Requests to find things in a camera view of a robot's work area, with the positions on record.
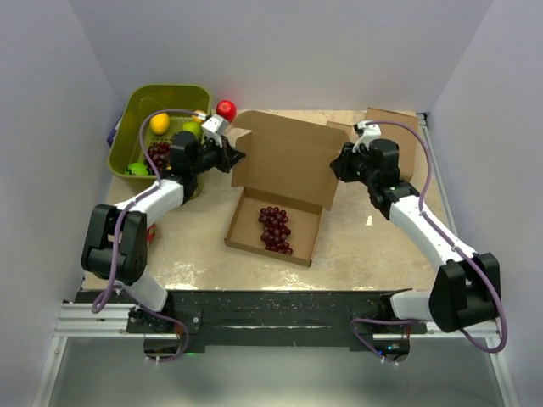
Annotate red apple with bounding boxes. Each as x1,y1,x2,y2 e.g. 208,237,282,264
216,99,238,122

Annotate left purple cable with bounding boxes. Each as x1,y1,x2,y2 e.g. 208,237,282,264
91,108,209,361

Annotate purple cable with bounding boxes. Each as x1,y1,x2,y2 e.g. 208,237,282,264
377,120,509,354
91,108,209,361

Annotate green pear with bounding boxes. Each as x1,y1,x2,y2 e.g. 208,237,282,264
182,121,203,140

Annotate right aluminium rail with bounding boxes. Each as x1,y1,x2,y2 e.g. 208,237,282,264
417,112,519,406

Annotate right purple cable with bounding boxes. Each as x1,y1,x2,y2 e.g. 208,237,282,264
377,120,509,354

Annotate red grapes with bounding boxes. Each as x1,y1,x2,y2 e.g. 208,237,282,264
258,206,294,255

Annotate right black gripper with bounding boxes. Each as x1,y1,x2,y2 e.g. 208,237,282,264
328,142,378,187

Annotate purple white booklet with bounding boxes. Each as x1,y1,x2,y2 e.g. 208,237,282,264
106,114,123,148

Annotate yellow lemon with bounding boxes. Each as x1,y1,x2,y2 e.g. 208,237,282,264
149,113,170,136

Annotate green plastic basket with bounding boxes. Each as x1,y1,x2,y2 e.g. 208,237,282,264
108,84,212,192

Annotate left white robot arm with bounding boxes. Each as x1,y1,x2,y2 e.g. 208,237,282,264
81,131,245,332

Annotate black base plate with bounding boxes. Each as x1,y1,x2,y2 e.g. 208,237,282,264
74,289,428,361

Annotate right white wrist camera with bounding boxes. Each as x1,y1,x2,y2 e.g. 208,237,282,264
352,120,382,153

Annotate large folded cardboard box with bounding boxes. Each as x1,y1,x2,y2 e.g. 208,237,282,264
365,108,419,181

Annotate small orange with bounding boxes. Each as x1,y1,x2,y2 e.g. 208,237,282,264
192,110,208,124

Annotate green lime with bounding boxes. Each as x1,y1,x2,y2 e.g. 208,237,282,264
125,162,149,176

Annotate cardboard paper box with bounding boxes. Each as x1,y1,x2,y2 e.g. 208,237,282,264
224,110,350,266

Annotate red dragon fruit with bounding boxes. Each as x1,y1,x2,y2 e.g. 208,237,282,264
147,223,156,244

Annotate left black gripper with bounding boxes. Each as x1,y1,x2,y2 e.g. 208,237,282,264
191,135,246,177

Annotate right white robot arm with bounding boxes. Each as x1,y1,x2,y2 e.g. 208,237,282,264
330,139,504,333

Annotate dark grapes in basket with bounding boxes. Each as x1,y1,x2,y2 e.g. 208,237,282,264
147,142,170,171

